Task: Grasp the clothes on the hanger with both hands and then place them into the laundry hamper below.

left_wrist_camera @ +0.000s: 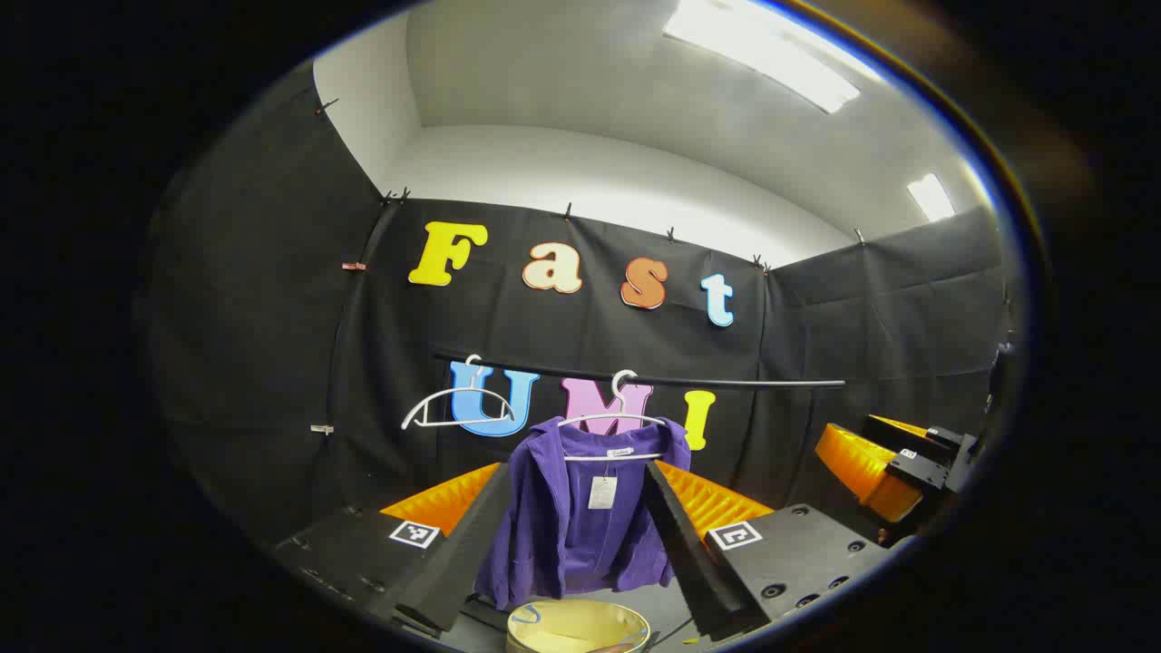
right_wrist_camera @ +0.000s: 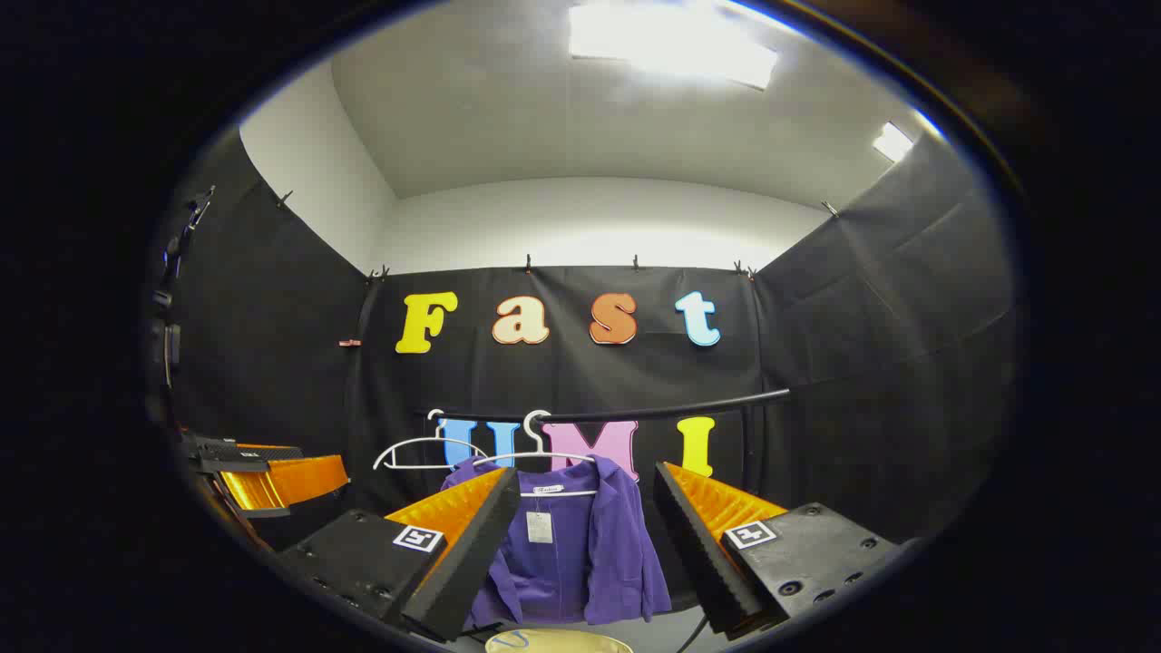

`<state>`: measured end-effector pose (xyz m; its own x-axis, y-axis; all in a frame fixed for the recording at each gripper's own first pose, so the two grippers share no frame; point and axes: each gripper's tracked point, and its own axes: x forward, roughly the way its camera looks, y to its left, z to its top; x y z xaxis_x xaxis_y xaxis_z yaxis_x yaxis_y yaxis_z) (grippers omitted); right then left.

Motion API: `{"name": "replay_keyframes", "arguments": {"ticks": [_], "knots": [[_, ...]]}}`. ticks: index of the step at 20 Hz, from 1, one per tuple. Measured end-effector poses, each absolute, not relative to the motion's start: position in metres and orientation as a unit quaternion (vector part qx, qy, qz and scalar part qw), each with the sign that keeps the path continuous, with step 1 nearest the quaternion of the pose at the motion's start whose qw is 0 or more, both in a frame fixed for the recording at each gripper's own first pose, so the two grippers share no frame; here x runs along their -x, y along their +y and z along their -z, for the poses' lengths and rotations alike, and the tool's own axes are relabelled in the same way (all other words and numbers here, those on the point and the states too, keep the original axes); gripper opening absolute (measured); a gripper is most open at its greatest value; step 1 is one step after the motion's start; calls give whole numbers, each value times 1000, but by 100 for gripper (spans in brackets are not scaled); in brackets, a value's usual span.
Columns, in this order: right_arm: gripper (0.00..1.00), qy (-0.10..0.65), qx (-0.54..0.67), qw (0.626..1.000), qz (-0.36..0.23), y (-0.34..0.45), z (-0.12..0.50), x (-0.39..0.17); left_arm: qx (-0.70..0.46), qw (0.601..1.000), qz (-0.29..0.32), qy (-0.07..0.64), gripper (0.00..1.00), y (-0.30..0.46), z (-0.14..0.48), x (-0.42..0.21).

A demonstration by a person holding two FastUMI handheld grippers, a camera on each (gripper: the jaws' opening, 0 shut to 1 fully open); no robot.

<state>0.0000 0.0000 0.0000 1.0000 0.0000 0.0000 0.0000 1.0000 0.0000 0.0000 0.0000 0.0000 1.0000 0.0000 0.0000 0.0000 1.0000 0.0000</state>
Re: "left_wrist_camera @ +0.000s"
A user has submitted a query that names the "white wide clothes hanger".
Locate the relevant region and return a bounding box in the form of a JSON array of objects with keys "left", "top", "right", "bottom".
[{"left": 555, "top": 369, "right": 670, "bottom": 463}]

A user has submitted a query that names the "purple knit cardigan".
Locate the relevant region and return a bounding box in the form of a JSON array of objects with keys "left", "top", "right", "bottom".
[{"left": 473, "top": 415, "right": 692, "bottom": 610}]

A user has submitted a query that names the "white small clothes hanger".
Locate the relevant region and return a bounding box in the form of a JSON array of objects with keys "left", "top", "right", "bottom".
[{"left": 401, "top": 356, "right": 516, "bottom": 431}]

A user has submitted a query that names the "black clothes rail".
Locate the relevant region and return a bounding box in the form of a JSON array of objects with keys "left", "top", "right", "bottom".
[{"left": 434, "top": 349, "right": 846, "bottom": 389}]

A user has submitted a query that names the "small ceiling light panel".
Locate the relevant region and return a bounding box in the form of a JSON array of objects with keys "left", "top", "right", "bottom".
[{"left": 907, "top": 172, "right": 956, "bottom": 223}]

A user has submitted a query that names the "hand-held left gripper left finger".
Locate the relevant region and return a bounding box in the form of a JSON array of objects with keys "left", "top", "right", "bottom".
[{"left": 270, "top": 461, "right": 513, "bottom": 636}]

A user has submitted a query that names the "cream round laundry hamper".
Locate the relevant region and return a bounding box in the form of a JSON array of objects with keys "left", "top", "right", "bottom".
[{"left": 504, "top": 599, "right": 652, "bottom": 653}]

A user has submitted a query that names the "long ceiling light panel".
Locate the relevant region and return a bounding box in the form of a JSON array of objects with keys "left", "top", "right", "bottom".
[{"left": 662, "top": 0, "right": 861, "bottom": 114}]

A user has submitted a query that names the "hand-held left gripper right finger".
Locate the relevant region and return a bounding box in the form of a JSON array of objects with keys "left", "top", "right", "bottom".
[{"left": 642, "top": 458, "right": 899, "bottom": 640}]

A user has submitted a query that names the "black backdrop cloth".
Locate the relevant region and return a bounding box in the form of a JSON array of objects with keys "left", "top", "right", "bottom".
[{"left": 150, "top": 63, "right": 1017, "bottom": 581}]

